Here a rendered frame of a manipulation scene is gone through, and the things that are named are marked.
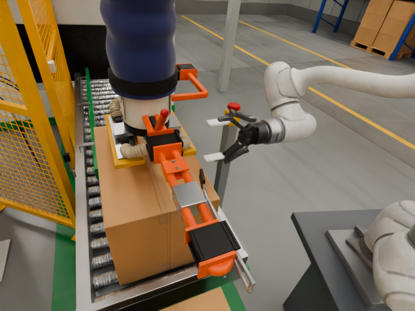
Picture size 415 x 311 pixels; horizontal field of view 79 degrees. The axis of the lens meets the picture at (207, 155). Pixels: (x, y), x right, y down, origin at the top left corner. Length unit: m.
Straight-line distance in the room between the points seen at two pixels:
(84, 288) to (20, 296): 0.84
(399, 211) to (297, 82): 0.55
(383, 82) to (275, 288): 1.41
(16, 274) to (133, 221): 1.29
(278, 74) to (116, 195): 0.71
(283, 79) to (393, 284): 0.68
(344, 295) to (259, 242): 1.01
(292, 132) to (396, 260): 0.47
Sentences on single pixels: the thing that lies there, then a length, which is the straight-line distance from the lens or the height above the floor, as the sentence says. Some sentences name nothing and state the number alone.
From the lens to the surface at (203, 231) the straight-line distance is 0.52.
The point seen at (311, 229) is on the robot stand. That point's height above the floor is 0.75.
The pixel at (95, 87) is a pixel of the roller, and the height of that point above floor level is 0.55.
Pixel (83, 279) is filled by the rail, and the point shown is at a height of 0.59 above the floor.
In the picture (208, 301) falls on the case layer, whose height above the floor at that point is 0.54.
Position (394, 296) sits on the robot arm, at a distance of 0.92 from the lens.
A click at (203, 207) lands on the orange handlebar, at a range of 0.58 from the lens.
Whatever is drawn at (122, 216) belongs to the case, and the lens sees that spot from 0.89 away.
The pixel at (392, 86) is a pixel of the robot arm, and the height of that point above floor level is 1.41.
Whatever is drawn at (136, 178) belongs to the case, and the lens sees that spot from 1.00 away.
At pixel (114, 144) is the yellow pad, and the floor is 1.08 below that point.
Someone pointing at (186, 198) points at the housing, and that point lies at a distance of 0.58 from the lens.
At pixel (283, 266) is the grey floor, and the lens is 1.98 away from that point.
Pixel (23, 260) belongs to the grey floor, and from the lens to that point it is 2.11.
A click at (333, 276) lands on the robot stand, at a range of 1.14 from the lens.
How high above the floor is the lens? 1.64
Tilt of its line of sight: 38 degrees down
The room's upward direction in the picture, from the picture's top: 7 degrees clockwise
